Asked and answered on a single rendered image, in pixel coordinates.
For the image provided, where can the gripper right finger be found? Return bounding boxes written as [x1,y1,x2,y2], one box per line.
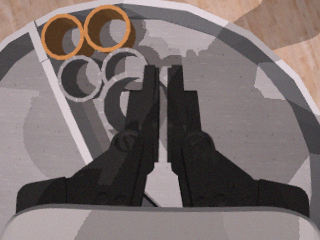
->
[167,65,310,218]

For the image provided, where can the grey metal ring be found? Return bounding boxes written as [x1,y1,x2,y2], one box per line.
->
[98,71,167,135]
[58,55,105,102]
[101,47,149,96]

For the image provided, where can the bronze bushing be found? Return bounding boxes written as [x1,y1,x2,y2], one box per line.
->
[41,14,95,61]
[84,5,136,54]

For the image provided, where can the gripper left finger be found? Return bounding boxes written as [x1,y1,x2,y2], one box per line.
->
[16,65,160,213]

